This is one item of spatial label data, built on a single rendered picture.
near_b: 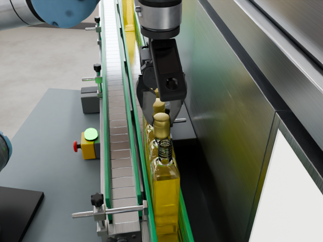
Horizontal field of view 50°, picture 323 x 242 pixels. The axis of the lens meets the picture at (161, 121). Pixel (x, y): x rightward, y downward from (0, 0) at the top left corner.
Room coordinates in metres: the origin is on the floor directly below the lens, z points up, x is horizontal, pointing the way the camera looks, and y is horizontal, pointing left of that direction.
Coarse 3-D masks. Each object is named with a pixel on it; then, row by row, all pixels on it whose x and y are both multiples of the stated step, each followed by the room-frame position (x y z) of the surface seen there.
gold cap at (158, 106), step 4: (156, 100) 0.64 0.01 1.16; (156, 104) 0.62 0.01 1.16; (160, 104) 0.62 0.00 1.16; (164, 104) 0.63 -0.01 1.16; (156, 108) 0.62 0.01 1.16; (160, 108) 0.62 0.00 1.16; (164, 108) 0.63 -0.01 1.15; (156, 112) 0.62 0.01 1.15; (160, 112) 0.62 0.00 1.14; (164, 112) 0.63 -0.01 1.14
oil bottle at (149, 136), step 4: (148, 128) 0.63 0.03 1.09; (148, 132) 0.62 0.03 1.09; (152, 132) 0.62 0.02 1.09; (148, 136) 0.61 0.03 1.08; (152, 136) 0.61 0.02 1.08; (168, 136) 0.61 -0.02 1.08; (148, 140) 0.61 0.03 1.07; (148, 144) 0.60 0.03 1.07; (148, 160) 0.60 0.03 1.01; (148, 164) 0.60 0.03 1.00; (148, 168) 0.60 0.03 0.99; (148, 172) 0.60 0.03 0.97; (148, 176) 0.61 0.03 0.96; (148, 180) 0.61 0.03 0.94
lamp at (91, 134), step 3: (87, 129) 0.92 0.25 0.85; (90, 129) 0.92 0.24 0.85; (93, 129) 0.92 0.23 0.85; (87, 132) 0.91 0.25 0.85; (90, 132) 0.91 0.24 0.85; (93, 132) 0.91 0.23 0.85; (96, 132) 0.91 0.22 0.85; (87, 135) 0.90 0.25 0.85; (90, 135) 0.90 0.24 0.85; (93, 135) 0.90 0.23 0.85; (96, 135) 0.91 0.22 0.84; (87, 138) 0.90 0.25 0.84; (90, 138) 0.89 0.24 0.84; (93, 138) 0.90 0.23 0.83; (96, 138) 0.90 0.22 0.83
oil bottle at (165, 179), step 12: (156, 168) 0.50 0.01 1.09; (168, 168) 0.50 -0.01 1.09; (156, 180) 0.49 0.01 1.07; (168, 180) 0.49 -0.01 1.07; (156, 192) 0.49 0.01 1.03; (168, 192) 0.49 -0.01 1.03; (156, 204) 0.49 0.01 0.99; (168, 204) 0.49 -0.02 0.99; (156, 216) 0.49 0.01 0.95; (168, 216) 0.49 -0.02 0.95; (156, 228) 0.49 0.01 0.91; (168, 228) 0.49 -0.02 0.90
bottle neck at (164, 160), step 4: (160, 140) 0.53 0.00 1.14; (164, 140) 0.53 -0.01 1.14; (168, 140) 0.53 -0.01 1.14; (160, 144) 0.52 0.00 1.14; (164, 144) 0.53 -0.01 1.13; (168, 144) 0.53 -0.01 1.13; (172, 144) 0.52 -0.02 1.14; (160, 148) 0.51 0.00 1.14; (164, 148) 0.50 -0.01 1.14; (168, 148) 0.51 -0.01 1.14; (172, 148) 0.52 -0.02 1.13; (160, 152) 0.51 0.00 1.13; (164, 152) 0.50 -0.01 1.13; (168, 152) 0.51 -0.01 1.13; (172, 152) 0.52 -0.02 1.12; (160, 156) 0.51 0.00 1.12; (164, 156) 0.50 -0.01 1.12; (168, 156) 0.51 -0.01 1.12; (160, 160) 0.51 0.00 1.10; (164, 160) 0.50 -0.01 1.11; (168, 160) 0.51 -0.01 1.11; (160, 164) 0.51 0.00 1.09; (164, 164) 0.50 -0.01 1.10; (168, 164) 0.51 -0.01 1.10
